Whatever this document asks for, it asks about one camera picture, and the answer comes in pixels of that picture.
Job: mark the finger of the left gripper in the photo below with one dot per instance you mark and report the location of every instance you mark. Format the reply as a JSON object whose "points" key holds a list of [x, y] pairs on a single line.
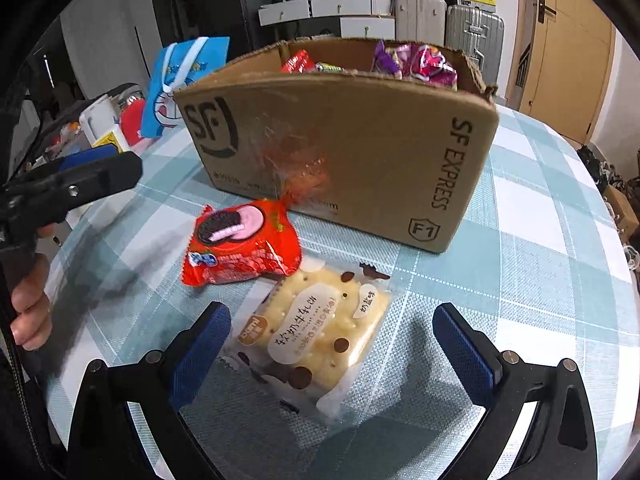
{"points": [[95, 180], [84, 157]]}

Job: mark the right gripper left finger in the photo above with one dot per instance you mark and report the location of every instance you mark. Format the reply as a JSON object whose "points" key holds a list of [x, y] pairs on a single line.
{"points": [[104, 443]]}

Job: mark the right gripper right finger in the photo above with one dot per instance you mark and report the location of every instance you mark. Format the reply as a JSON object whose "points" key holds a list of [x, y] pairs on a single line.
{"points": [[560, 442]]}

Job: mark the cream cracker sandwich packet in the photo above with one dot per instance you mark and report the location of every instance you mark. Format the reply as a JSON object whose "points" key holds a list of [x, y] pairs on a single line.
{"points": [[307, 339]]}

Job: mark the purple snack packet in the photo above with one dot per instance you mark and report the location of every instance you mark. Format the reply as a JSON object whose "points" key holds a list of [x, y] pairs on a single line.
{"points": [[384, 63]]}

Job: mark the person's left hand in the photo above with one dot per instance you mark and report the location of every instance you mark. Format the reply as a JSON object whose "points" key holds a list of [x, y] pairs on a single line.
{"points": [[33, 323]]}

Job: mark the yellow drink carton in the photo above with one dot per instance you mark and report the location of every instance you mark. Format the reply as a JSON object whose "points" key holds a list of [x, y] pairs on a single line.
{"points": [[113, 136]]}

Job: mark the red gift bag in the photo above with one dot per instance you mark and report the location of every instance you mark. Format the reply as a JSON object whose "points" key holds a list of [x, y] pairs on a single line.
{"points": [[131, 120]]}

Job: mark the blue Doraemon tote bag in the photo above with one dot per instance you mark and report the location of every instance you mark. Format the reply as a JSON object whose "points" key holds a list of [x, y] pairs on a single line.
{"points": [[176, 67]]}

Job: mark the checkered blue tablecloth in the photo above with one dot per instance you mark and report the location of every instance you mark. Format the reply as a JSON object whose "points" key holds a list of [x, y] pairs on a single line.
{"points": [[536, 265]]}

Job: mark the red Oreo snack packet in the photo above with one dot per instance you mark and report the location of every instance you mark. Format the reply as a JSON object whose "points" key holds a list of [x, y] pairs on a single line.
{"points": [[240, 243]]}

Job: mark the red triangular snack packet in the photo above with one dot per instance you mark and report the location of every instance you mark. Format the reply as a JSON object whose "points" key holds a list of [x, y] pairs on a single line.
{"points": [[299, 63]]}

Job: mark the brown SF cardboard box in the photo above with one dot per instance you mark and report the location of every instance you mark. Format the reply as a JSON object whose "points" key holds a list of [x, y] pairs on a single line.
{"points": [[395, 158]]}

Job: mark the white drawer desk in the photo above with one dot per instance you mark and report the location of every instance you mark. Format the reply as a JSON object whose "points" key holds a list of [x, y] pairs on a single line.
{"points": [[291, 19]]}

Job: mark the purple candy packet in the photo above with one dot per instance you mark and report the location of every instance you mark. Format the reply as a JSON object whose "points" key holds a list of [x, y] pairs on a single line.
{"points": [[425, 63]]}

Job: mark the beige hard suitcase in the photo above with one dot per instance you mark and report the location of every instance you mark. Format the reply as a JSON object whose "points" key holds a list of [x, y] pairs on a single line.
{"points": [[420, 21]]}

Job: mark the wooden door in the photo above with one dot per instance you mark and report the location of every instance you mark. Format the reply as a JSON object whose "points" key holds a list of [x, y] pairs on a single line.
{"points": [[570, 59]]}

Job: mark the silver hard suitcase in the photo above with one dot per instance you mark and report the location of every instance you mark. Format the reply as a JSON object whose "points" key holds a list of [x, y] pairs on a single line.
{"points": [[479, 34]]}

